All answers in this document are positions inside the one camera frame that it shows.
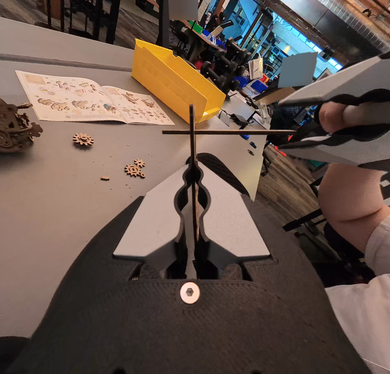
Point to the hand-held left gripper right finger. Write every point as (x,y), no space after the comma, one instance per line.
(234,228)

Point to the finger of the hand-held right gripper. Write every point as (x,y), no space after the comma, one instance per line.
(341,151)
(341,81)

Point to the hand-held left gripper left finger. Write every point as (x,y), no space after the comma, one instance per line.
(146,228)

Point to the wooden gear with square holes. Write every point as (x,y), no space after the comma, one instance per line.
(132,170)

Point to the thin wooden part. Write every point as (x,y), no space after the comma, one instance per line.
(228,132)

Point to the wooden gear with round hub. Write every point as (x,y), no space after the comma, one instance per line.
(83,139)

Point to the person's right forearm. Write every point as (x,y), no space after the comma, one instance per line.
(347,203)

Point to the dark assembled wooden model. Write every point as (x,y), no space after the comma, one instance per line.
(15,127)

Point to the person's right hand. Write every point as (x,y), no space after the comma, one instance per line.
(331,116)

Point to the tan laptop on stand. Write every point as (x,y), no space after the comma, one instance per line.
(274,95)

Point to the black power adapter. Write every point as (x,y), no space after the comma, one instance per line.
(239,118)

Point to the black dumbbell rack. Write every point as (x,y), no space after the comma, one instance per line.
(225,66)

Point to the person's white shirt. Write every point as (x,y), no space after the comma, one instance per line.
(365,313)

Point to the yellow plastic bin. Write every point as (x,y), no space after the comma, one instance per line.
(170,81)

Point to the green storage bin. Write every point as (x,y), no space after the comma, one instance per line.
(195,27)

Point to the assembly instruction booklet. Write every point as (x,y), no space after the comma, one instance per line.
(61,88)

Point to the black floor stand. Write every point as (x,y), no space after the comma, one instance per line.
(163,14)

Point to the black metal rack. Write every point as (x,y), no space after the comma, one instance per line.
(91,8)

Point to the large silver air duct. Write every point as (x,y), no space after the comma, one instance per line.
(344,17)

